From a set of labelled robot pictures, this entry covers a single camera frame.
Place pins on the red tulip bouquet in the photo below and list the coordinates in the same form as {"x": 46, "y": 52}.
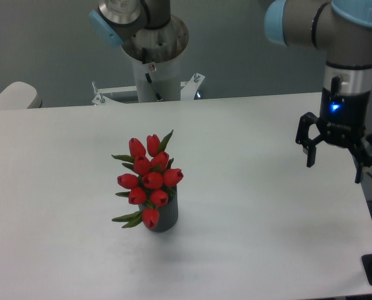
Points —
{"x": 151, "y": 168}

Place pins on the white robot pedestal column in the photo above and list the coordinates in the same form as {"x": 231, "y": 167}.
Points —
{"x": 156, "y": 56}

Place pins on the white metal base frame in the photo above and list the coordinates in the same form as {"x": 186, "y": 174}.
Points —
{"x": 128, "y": 94}

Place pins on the beige chair armrest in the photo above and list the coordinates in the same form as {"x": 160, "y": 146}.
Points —
{"x": 19, "y": 95}

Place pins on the dark grey ribbed vase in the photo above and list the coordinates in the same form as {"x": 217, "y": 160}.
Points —
{"x": 160, "y": 212}

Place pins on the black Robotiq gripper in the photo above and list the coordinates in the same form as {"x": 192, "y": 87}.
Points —
{"x": 340, "y": 123}

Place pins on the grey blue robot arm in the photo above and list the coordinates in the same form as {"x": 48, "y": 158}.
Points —
{"x": 341, "y": 28}

